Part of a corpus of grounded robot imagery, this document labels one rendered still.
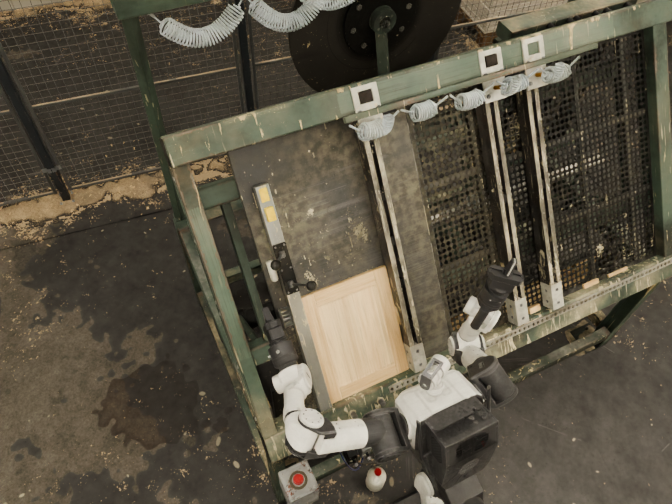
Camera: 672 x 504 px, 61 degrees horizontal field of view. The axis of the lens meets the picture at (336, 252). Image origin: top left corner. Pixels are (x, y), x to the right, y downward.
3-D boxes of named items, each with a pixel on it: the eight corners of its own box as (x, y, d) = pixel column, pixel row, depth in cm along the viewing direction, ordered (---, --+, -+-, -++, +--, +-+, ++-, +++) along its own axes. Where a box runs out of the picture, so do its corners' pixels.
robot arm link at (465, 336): (485, 312, 215) (471, 331, 232) (458, 314, 214) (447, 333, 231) (491, 339, 210) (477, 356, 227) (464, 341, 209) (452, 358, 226)
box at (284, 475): (291, 514, 222) (289, 502, 207) (279, 485, 228) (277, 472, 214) (319, 500, 225) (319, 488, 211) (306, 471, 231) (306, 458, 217)
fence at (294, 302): (317, 407, 234) (321, 412, 231) (252, 186, 203) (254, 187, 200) (328, 402, 236) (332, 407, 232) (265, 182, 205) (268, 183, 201)
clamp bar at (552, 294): (539, 307, 266) (578, 324, 244) (504, 43, 227) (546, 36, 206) (556, 299, 269) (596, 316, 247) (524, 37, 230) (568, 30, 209)
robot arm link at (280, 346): (258, 325, 191) (271, 359, 189) (284, 315, 194) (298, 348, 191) (256, 332, 203) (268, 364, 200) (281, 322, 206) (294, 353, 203)
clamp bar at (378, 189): (403, 368, 245) (432, 393, 224) (339, 89, 207) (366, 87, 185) (423, 359, 248) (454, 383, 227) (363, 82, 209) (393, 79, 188)
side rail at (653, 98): (646, 252, 293) (665, 257, 283) (631, 28, 257) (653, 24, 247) (657, 247, 295) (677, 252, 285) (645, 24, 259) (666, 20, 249)
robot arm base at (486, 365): (508, 382, 206) (524, 392, 195) (480, 404, 205) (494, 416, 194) (486, 350, 204) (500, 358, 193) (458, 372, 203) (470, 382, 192)
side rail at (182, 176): (256, 425, 232) (263, 439, 223) (167, 164, 197) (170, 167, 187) (270, 419, 234) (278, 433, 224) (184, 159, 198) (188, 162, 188)
